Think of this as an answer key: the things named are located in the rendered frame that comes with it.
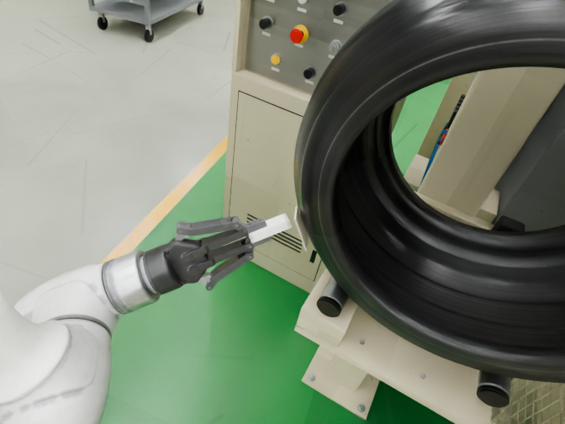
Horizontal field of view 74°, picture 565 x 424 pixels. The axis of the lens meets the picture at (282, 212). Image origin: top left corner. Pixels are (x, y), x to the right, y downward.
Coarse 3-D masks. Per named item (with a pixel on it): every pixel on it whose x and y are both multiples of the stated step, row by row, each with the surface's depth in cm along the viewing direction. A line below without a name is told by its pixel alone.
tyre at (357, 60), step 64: (448, 0) 35; (512, 0) 31; (384, 64) 38; (448, 64) 35; (512, 64) 33; (320, 128) 46; (384, 128) 70; (320, 192) 51; (384, 192) 77; (320, 256) 59; (384, 256) 73; (448, 256) 76; (512, 256) 71; (384, 320) 59; (448, 320) 66; (512, 320) 63
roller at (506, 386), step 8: (480, 376) 60; (488, 376) 59; (496, 376) 58; (504, 376) 58; (480, 384) 59; (488, 384) 58; (496, 384) 57; (504, 384) 57; (480, 392) 58; (488, 392) 57; (496, 392) 57; (504, 392) 56; (488, 400) 58; (496, 400) 57; (504, 400) 57
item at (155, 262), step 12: (192, 240) 61; (156, 252) 59; (168, 252) 59; (180, 252) 59; (144, 264) 58; (156, 264) 58; (168, 264) 58; (180, 264) 60; (192, 264) 61; (156, 276) 57; (168, 276) 58; (180, 276) 61; (192, 276) 61; (156, 288) 58; (168, 288) 59
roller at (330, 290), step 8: (328, 288) 66; (336, 288) 66; (320, 296) 66; (328, 296) 65; (336, 296) 65; (344, 296) 66; (320, 304) 65; (328, 304) 64; (336, 304) 64; (344, 304) 65; (328, 312) 65; (336, 312) 64
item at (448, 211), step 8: (416, 192) 86; (424, 200) 84; (432, 200) 85; (440, 208) 83; (448, 208) 83; (448, 216) 83; (456, 216) 82; (464, 216) 82; (472, 216) 82; (472, 224) 81; (480, 224) 81; (488, 224) 81
